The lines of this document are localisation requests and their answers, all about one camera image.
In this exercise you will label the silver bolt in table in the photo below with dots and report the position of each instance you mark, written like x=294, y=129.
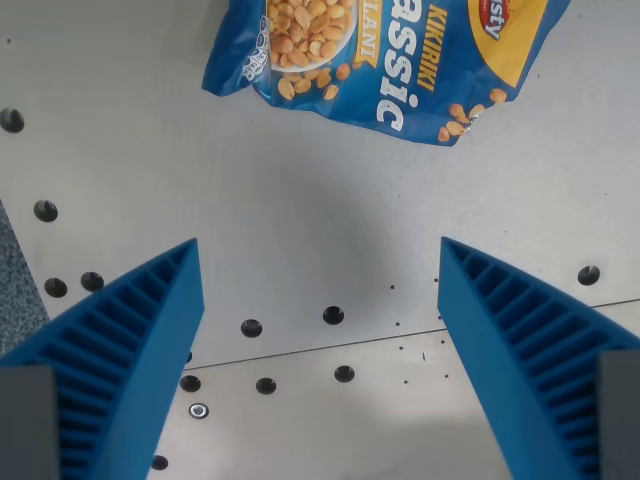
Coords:
x=198, y=411

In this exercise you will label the blue peanut snack bag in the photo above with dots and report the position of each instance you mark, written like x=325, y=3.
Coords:
x=395, y=60

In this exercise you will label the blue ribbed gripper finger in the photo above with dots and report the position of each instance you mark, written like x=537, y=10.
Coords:
x=505, y=350
x=130, y=360

